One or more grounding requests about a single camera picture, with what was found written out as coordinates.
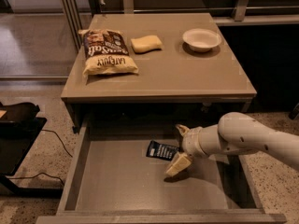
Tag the open grey top drawer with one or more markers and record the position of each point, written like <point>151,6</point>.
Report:
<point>112,181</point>

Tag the black side table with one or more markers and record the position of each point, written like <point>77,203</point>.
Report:
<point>19,128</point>

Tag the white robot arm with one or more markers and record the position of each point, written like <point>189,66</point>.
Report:
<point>234,134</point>

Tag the white bowl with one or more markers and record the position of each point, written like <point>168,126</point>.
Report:
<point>201,40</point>

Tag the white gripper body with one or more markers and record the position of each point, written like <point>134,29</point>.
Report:
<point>189,143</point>

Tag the grey cabinet counter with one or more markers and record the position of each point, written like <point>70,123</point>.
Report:
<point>174,74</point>

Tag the yellow sponge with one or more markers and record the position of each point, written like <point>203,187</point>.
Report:
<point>146,43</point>

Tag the dark blue rxbar wrapper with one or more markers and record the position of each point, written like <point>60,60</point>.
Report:
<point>161,151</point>

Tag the metal shelf frame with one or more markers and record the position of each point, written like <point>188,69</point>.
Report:
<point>235,12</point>

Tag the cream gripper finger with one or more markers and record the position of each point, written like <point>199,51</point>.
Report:
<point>182,129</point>
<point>180,162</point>

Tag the Late July chips bag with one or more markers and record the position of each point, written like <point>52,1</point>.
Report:
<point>106,53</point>

